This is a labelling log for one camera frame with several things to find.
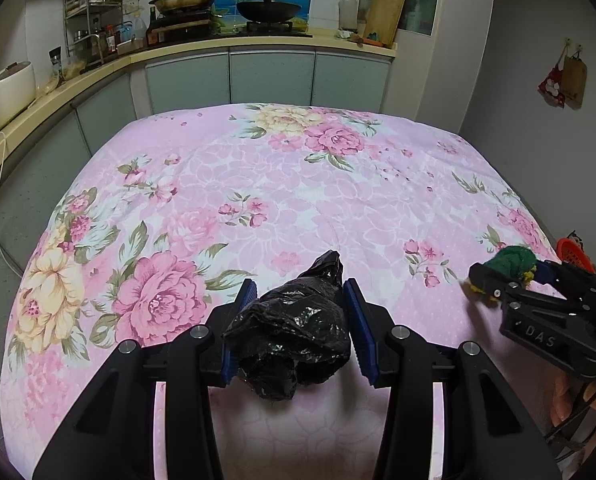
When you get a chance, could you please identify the green yellow scrub sponge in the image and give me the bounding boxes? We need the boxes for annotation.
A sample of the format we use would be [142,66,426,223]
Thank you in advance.
[462,246,538,302]

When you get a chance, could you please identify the black plastic bag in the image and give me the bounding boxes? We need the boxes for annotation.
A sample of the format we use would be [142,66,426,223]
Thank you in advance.
[234,250,351,401]

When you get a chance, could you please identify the lower kitchen cabinets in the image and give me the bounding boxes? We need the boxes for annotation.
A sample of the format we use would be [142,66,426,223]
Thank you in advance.
[0,53,402,440]

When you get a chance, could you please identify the right hand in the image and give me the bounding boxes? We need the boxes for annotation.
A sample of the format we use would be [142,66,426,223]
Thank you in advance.
[550,372,596,426]

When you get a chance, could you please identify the red plastic mesh basket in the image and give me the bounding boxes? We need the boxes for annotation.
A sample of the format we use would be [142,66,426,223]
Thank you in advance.
[555,233,596,274]

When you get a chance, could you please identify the pink floral tablecloth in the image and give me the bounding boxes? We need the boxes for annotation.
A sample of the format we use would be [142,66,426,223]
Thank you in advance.
[0,103,554,476]

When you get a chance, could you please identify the red hanging cloth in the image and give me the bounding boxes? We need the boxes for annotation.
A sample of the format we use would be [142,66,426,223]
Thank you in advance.
[538,44,568,108]

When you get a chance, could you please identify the brown hanging board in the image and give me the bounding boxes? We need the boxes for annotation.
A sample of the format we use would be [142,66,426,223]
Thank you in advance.
[560,44,588,110]

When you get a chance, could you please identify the wooden cutting board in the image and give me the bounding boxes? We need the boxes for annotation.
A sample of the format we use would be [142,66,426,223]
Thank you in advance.
[362,0,405,48]

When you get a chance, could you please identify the white plastic jug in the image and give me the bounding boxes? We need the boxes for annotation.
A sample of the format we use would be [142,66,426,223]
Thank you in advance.
[338,0,357,32]

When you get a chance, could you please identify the black wok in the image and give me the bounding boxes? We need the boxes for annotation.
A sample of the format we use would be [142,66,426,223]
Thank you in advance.
[237,0,301,25]

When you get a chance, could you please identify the black gas stove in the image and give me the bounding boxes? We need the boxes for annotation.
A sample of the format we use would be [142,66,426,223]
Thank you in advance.
[145,15,311,48]

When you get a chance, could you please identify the white rice cooker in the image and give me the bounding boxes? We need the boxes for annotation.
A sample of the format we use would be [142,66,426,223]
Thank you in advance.
[0,61,36,130]

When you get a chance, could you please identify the golden pan on stove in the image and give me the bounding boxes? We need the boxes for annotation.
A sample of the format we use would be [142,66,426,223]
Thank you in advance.
[149,0,214,14]

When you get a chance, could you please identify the metal spice rack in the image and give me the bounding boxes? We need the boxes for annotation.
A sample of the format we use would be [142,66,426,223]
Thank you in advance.
[62,0,123,70]

